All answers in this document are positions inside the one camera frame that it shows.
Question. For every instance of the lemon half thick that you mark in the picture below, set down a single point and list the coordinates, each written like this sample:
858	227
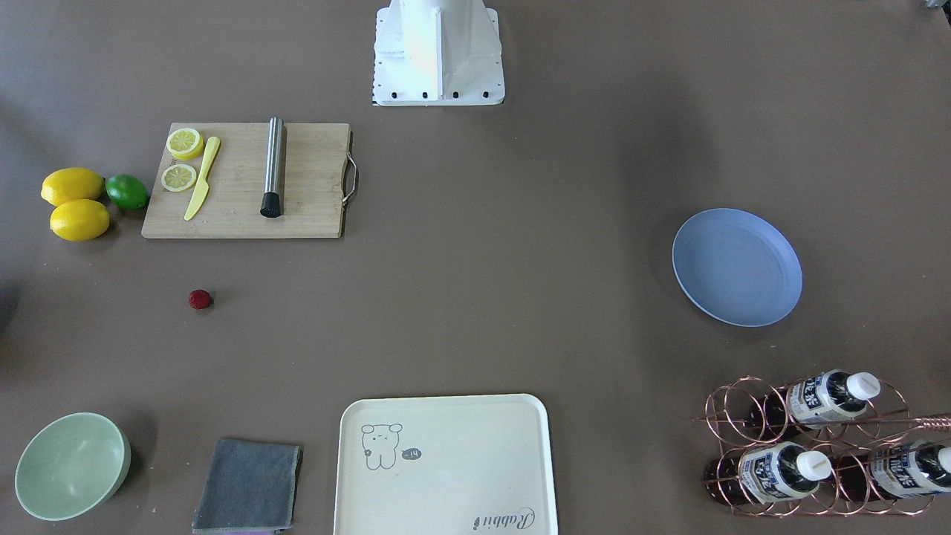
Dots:
185	144

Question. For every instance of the red strawberry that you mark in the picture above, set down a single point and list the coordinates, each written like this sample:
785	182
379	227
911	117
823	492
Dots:
199	299

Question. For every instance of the cream rabbit tray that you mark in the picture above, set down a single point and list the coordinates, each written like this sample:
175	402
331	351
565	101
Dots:
473	464

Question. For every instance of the wooden cutting board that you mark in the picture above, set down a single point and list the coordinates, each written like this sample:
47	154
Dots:
313	187

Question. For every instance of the yellow lemon upper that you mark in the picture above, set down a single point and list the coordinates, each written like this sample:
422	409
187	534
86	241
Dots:
71	183

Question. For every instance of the green lime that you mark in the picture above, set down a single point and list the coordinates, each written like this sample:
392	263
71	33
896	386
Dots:
126	192

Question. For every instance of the dark drink bottle outer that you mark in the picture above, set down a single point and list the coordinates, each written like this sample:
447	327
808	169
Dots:
902	472

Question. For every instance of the blue plate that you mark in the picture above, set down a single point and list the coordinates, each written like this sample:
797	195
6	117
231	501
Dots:
737	268

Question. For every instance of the copper wire bottle rack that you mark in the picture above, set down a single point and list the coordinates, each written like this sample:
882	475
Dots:
888	422

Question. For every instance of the dark drink bottle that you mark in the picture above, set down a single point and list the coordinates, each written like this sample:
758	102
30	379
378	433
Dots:
902	472
762	476
830	397

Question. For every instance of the yellow lemon lower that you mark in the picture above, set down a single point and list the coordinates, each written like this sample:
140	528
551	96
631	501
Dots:
79	220

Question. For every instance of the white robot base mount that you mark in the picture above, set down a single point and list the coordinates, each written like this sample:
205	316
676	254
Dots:
437	53

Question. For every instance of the dark drink bottle top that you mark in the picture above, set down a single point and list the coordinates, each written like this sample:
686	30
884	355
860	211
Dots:
830	397

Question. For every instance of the yellow plastic knife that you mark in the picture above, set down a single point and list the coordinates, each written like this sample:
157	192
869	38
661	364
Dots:
201	187

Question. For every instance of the yellow lemon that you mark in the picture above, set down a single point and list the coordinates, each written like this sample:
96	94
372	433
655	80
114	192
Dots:
71	183
79	220

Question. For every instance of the green bowl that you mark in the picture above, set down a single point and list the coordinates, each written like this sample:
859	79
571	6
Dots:
72	466

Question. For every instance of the lemon slice thin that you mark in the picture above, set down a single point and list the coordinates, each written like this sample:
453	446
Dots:
179	177

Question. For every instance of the dark drink bottle middle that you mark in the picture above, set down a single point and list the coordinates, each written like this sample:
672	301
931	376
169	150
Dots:
762	476

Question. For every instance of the steel muddler black tip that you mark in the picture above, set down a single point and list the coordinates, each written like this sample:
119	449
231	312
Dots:
272	203

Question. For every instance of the grey folded cloth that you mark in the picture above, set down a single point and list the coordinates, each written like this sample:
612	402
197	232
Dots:
250	488

